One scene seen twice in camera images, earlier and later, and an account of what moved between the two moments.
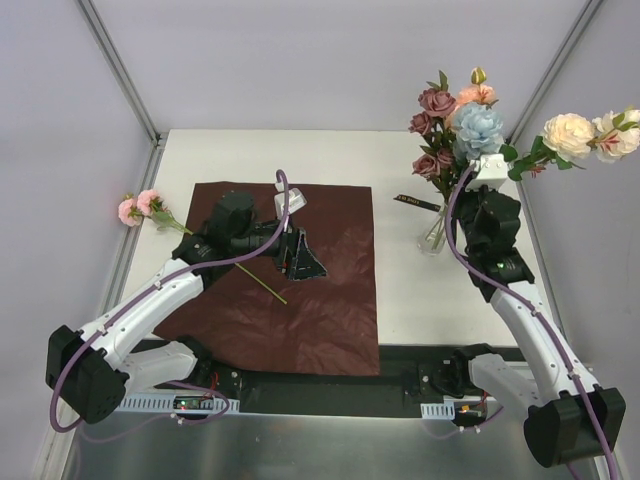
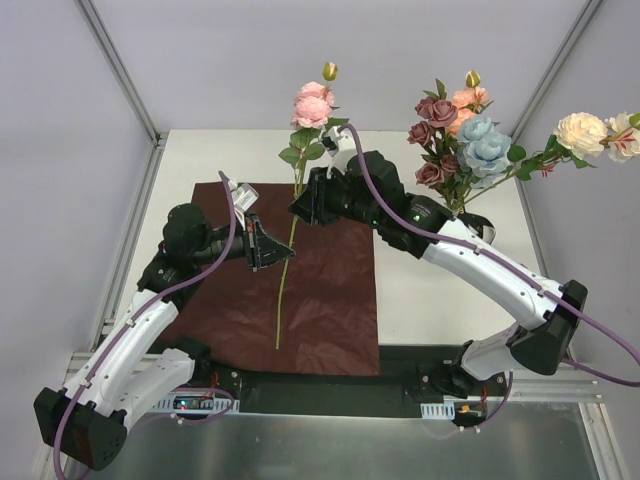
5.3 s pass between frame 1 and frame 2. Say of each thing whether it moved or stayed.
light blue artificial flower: moved
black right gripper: moved
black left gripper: moved
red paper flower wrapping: stayed
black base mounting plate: stayed
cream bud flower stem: moved
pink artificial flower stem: moved
